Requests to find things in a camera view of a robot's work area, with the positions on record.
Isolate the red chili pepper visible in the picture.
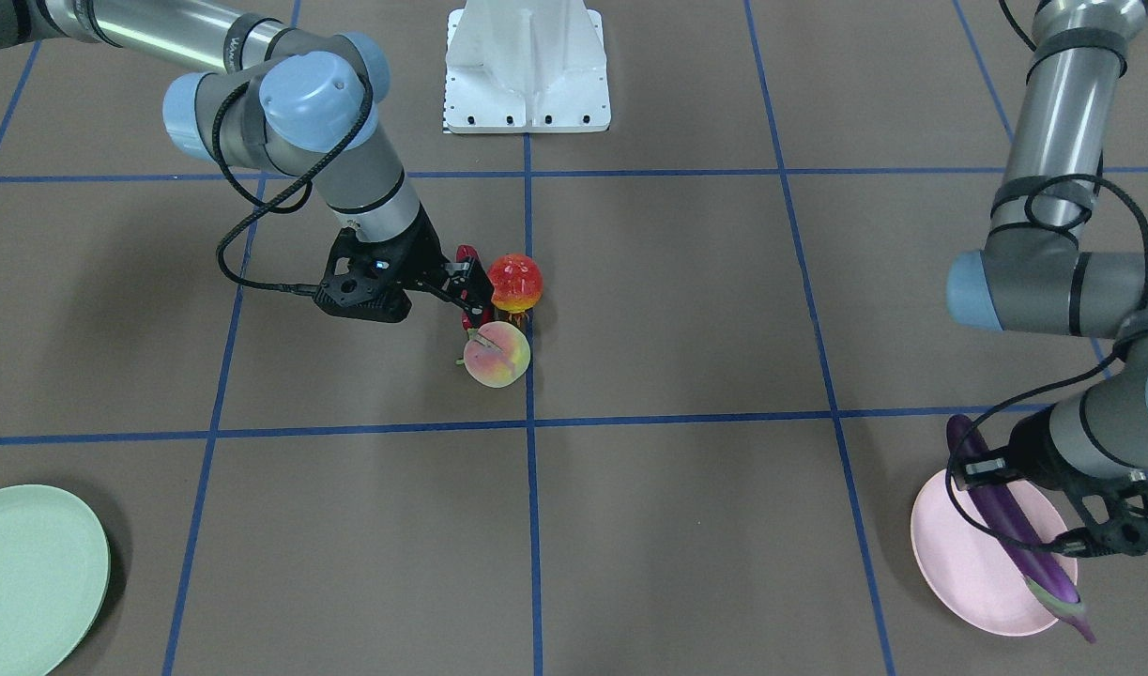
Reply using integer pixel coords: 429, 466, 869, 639
453, 244, 495, 331

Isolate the pink plate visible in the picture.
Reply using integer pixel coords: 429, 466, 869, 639
910, 471, 1058, 637

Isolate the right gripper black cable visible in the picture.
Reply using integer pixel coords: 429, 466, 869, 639
215, 56, 375, 300

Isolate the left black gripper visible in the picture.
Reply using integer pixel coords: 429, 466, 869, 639
963, 446, 1148, 558

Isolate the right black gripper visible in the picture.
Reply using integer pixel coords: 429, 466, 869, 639
313, 208, 495, 325

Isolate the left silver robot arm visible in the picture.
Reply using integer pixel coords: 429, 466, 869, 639
946, 1, 1148, 558

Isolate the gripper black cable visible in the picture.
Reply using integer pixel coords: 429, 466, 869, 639
215, 56, 375, 300
945, 174, 1148, 555

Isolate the light green plate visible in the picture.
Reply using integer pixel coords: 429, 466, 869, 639
0, 484, 113, 675

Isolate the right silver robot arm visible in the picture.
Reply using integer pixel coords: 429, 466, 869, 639
0, 1, 495, 329

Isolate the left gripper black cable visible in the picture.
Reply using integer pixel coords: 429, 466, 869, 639
945, 174, 1148, 555

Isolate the yellow pink peach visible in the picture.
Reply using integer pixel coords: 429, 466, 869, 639
459, 321, 532, 389

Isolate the purple eggplant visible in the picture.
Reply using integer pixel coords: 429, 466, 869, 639
946, 414, 1096, 643

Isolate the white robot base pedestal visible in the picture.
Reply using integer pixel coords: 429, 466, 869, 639
442, 1, 612, 134

